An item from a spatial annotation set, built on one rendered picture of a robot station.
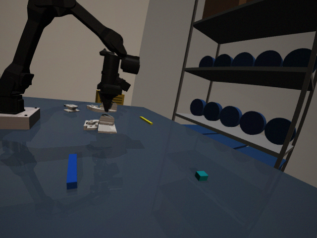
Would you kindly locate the small teal block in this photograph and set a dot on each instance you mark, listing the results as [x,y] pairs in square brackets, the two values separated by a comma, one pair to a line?
[201,175]

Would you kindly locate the blue rectangular block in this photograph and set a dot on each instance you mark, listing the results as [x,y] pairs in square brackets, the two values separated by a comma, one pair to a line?
[72,172]

